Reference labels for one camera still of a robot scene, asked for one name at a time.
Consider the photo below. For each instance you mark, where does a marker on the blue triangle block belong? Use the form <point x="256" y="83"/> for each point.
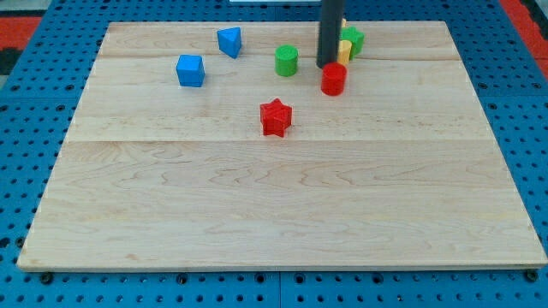
<point x="229" y="41"/>

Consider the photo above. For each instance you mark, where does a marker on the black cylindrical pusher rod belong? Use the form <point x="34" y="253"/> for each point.
<point x="330" y="25"/>

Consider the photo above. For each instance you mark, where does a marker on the green star block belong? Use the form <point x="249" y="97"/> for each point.
<point x="356" y="37"/>

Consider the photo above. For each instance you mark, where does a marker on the wooden board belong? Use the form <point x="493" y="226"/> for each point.
<point x="399" y="172"/>

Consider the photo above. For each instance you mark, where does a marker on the blue cube block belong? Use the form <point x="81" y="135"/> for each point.
<point x="190" y="70"/>

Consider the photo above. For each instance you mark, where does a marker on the red star block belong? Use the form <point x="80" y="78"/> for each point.
<point x="275" y="117"/>

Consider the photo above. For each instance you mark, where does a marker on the red cylinder block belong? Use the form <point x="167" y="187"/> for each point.
<point x="333" y="78"/>

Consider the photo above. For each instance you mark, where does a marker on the green cylinder block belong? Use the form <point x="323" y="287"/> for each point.
<point x="286" y="60"/>

